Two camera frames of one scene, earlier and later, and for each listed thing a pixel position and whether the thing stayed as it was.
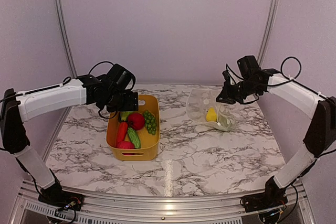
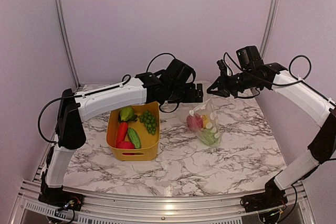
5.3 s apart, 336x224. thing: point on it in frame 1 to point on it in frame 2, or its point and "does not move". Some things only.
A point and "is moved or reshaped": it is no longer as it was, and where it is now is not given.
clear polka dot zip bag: x=202 y=108 is moved or reshaped
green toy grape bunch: x=150 y=122 does not move
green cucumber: x=134 y=136 does not move
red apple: x=136 y=120 to x=195 y=123
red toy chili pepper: x=122 y=131 does not move
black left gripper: x=132 y=104 to x=191 y=97
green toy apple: x=226 y=123 to x=209 y=137
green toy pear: x=124 y=114 does not move
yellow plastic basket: x=135 y=135 does not move
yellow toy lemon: x=211 y=115 to x=205 y=118
